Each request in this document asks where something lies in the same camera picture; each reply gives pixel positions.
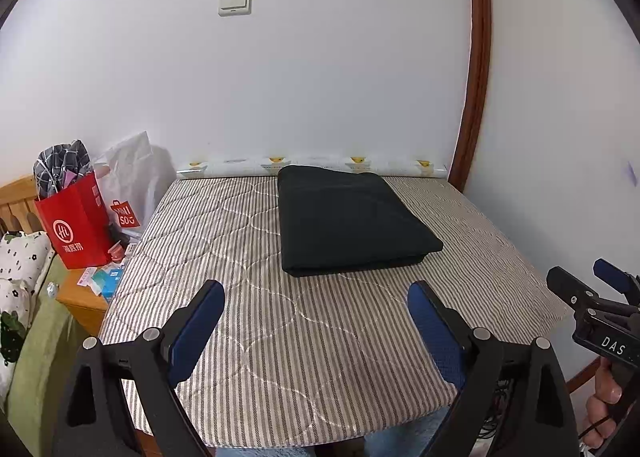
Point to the green bed sheet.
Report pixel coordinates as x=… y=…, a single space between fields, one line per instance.
x=45 y=362

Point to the person's right hand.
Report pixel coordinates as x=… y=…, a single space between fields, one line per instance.
x=602 y=402

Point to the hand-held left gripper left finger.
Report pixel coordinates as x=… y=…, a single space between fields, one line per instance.
x=200 y=327

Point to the small packets on nightstand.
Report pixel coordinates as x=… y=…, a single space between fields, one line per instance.
x=107 y=282

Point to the white plastic shopping bag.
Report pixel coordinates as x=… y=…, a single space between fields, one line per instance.
x=135 y=167

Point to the white wall light switch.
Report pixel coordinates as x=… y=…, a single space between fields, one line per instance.
x=235 y=1

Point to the wooden headboard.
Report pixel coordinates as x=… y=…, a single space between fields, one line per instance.
x=20 y=207

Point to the white floral pillow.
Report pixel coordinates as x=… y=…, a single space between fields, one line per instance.
x=22 y=252

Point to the white printed foam roll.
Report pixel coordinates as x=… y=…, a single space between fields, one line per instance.
x=320 y=162

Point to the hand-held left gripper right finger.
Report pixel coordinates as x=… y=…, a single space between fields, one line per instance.
x=435 y=332

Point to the black white plaid cloth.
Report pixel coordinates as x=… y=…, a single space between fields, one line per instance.
x=60 y=162

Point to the brown wooden baseboard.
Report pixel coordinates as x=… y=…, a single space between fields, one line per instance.
x=582 y=377

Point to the black sweatshirt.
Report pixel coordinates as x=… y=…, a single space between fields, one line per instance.
x=350 y=222

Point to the pink white packet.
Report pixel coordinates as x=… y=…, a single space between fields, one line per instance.
x=87 y=276

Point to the small black container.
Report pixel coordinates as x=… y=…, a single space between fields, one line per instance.
x=117 y=236

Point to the wooden nightstand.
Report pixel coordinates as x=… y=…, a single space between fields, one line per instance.
x=75 y=299

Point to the person's jeans leg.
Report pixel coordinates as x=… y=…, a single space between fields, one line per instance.
x=400 y=437

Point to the small clear object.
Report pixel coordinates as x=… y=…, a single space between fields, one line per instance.
x=51 y=289

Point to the striped quilted mattress pad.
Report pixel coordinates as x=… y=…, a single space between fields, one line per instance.
x=300 y=337

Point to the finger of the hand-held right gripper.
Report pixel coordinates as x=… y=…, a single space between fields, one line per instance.
x=570 y=287
x=617 y=277

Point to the red paper bag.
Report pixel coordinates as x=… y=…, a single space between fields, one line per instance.
x=75 y=222

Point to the brown wooden door frame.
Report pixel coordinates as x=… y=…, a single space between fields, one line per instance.
x=477 y=62

